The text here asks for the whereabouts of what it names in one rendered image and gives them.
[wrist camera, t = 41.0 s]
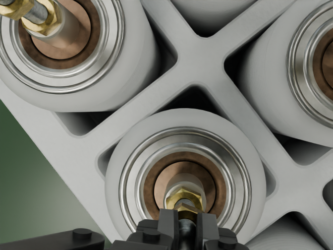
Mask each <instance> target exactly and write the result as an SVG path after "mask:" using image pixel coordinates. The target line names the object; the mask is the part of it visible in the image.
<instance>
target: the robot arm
mask: <svg viewBox="0 0 333 250"><path fill-rule="evenodd" d="M178 244H179V223H178V210H173V209H163V208H160V214H159V220H150V219H144V220H142V221H139V222H138V225H137V229H136V232H134V233H131V234H130V235H129V237H128V238H127V240H126V241H121V240H115V241H114V242H113V243H112V245H111V246H110V248H104V245H105V236H104V235H102V234H100V233H97V232H93V231H91V230H89V229H84V228H78V229H74V230H70V231H64V232H59V233H54V234H49V235H44V236H38V237H33V238H28V239H23V240H18V241H13V242H8V243H3V244H0V250H178ZM194 250H249V248H248V247H247V246H245V245H243V244H241V243H239V242H238V240H237V237H236V234H235V232H233V231H232V230H230V229H228V228H220V227H218V224H217V218H216V215H215V214H208V213H199V212H198V214H197V222H196V236H195V246H194Z"/></svg>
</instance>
